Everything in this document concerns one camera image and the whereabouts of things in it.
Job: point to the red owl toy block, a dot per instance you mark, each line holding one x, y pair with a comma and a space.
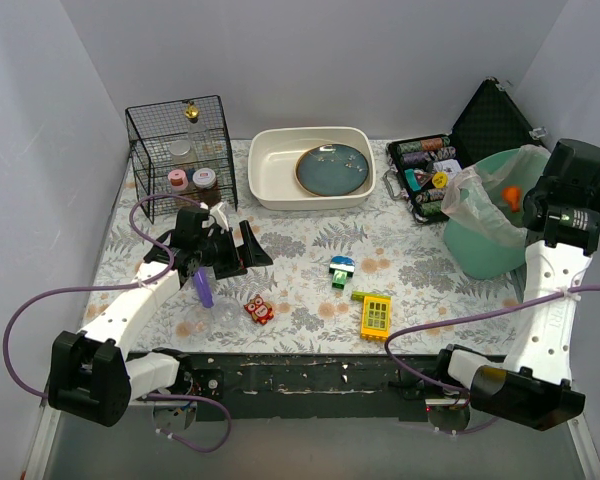
260, 311

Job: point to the blue ceramic plate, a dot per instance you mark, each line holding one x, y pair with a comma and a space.
332, 170

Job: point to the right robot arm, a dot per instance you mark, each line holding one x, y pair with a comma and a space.
533, 385

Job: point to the green trash bin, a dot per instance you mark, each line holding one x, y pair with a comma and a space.
478, 257

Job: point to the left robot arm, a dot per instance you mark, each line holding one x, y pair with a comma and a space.
91, 375

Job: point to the green blue toy block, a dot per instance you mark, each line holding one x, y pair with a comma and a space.
341, 268

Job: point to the white rectangular basin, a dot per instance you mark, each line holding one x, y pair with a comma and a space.
275, 154

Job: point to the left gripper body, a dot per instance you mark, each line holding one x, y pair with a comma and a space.
235, 253

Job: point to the red drumstick toy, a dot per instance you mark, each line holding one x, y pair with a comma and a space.
512, 196

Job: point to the black poker chip case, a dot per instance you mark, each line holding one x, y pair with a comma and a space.
491, 122

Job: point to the clear bin liner bag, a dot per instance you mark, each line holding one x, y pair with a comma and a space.
473, 197

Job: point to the pink lid spice jar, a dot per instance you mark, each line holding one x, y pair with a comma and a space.
178, 180

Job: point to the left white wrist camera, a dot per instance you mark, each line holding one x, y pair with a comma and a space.
217, 216

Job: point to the yellow window toy block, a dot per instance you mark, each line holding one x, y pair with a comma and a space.
376, 315

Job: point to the silver lid spice jar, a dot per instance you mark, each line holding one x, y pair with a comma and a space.
182, 154

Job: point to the brown spice jar white lid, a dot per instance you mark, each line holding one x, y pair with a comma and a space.
206, 185

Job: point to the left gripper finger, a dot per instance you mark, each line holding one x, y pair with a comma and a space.
224, 272
251, 253

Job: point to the glass bottle gold stopper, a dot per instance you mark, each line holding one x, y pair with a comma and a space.
197, 130

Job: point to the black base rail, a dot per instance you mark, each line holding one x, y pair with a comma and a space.
306, 386

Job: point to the black wire rack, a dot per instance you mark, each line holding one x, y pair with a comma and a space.
152, 127

